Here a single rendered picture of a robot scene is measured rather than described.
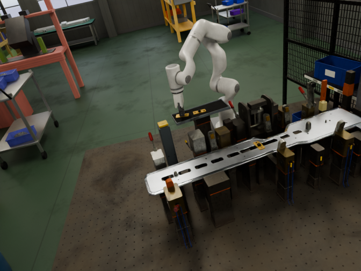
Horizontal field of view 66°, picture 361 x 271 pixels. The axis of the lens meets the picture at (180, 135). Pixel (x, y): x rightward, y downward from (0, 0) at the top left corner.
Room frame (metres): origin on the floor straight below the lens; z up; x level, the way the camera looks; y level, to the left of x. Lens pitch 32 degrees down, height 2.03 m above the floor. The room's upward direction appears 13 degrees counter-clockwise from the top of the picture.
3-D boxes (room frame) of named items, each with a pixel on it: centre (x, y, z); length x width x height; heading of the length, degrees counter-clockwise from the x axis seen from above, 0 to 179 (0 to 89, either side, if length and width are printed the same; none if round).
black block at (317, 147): (1.19, -0.75, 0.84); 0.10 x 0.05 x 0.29; 10
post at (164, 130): (1.57, 0.10, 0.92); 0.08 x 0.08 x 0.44; 10
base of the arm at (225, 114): (1.94, -0.39, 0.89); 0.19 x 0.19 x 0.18
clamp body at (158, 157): (1.40, 0.17, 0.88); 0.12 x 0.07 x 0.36; 10
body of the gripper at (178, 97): (1.61, -0.04, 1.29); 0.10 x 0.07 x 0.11; 167
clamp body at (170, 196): (1.03, 0.10, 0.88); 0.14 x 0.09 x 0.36; 10
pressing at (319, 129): (1.32, -0.43, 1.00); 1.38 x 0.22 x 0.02; 100
